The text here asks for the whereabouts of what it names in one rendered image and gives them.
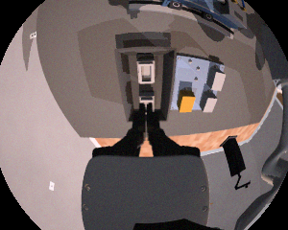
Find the orange block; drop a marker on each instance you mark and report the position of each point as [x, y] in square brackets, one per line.
[185, 101]

